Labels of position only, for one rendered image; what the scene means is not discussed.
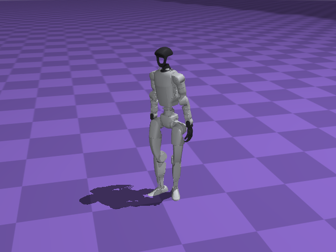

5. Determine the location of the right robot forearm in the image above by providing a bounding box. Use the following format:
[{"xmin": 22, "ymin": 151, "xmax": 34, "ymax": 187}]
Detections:
[{"xmin": 150, "ymin": 98, "xmax": 158, "ymax": 118}]

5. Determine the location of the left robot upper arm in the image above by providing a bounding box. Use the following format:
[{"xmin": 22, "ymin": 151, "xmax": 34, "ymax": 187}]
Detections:
[{"xmin": 171, "ymin": 72, "xmax": 187, "ymax": 106}]

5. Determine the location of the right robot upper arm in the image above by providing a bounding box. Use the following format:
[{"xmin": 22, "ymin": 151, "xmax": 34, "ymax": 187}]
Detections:
[{"xmin": 149, "ymin": 70, "xmax": 158, "ymax": 100}]

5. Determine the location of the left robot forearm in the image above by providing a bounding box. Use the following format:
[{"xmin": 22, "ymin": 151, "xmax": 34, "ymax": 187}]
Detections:
[{"xmin": 182, "ymin": 97, "xmax": 193, "ymax": 125}]

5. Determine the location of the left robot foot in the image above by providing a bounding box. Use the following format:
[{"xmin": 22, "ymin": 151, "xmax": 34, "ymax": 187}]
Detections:
[{"xmin": 172, "ymin": 187, "xmax": 180, "ymax": 201}]

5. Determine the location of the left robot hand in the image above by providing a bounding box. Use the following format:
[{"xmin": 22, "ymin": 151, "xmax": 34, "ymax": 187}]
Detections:
[{"xmin": 184, "ymin": 121, "xmax": 193, "ymax": 142}]

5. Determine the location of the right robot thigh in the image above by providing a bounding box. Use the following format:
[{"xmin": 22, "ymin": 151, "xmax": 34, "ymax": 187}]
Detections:
[{"xmin": 149, "ymin": 117, "xmax": 167, "ymax": 162}]

